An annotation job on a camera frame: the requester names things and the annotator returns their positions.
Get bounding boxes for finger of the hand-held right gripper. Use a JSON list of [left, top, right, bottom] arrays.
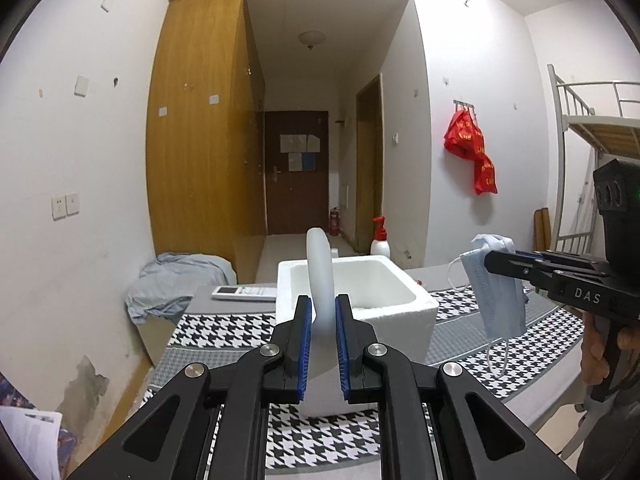
[[515, 250, 609, 278], [482, 250, 612, 307]]

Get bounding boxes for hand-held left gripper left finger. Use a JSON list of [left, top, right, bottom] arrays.
[[65, 295, 313, 480]]

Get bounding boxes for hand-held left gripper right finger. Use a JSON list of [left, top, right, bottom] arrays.
[[335, 294, 583, 480]]

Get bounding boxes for blue face mask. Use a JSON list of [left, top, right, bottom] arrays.
[[447, 234, 528, 378]]

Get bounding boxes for white foam box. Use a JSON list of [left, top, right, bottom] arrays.
[[277, 256, 438, 366]]

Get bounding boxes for white foam lid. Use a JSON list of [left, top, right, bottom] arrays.
[[299, 227, 387, 417]]

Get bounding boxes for person's right hand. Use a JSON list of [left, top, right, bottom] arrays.
[[580, 311, 609, 387]]

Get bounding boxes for leaning wooden boards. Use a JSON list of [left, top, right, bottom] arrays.
[[534, 207, 551, 252]]

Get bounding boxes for houndstooth table cloth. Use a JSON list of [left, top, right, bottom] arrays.
[[142, 287, 596, 471]]

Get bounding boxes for white remote control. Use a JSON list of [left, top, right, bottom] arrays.
[[211, 284, 278, 302]]

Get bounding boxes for metal bunk bed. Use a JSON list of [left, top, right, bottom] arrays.
[[546, 64, 640, 253]]

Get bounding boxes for white red-pump bottle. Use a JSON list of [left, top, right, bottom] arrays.
[[370, 216, 392, 257]]

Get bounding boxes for red plastic bag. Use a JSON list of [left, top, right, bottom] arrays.
[[472, 152, 498, 196], [444, 109, 485, 160]]

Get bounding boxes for light blue crumpled cloth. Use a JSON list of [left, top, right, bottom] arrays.
[[125, 252, 236, 325]]

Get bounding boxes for dark brown door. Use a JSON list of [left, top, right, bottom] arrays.
[[264, 110, 330, 236]]

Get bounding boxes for wooden side door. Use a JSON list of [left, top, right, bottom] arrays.
[[355, 74, 385, 255]]

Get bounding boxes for wooden wardrobe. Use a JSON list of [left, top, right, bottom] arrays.
[[146, 0, 267, 283]]

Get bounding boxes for floral printed fabric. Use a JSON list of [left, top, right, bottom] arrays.
[[0, 375, 78, 463]]

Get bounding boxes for white paper sheet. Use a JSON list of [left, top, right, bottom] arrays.
[[0, 405, 63, 480]]

